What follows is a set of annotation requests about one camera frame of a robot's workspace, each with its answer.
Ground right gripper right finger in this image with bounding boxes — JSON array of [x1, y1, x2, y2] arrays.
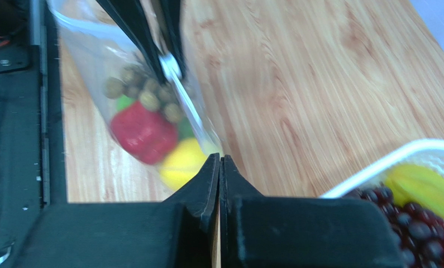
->
[[219, 155, 404, 267]]

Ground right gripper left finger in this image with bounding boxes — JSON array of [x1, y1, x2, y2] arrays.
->
[[13, 154, 220, 267]]

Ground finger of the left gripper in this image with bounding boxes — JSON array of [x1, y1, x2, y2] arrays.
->
[[97, 0, 167, 84], [151, 0, 187, 79]]

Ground yellow lemon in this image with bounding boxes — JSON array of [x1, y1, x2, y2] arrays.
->
[[159, 138, 207, 191]]

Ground tan longan bunch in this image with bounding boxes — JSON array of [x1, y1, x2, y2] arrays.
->
[[102, 64, 185, 124]]

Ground green apple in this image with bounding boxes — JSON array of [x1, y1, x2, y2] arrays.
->
[[116, 95, 135, 112]]

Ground red bell pepper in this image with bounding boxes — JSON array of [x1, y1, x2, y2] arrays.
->
[[109, 102, 178, 165]]

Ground clear polka-dot zip bag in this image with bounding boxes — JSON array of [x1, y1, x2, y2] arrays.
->
[[48, 1, 222, 190]]

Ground yellow-green starfruit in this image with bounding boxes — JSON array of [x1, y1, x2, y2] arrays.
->
[[384, 164, 444, 219]]

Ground dark purple grape bunch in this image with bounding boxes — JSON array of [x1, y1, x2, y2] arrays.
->
[[344, 185, 444, 267]]

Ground white perforated plastic basket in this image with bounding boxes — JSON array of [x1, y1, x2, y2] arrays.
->
[[321, 138, 444, 198]]

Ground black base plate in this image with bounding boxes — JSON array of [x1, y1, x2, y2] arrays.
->
[[0, 1, 68, 267]]

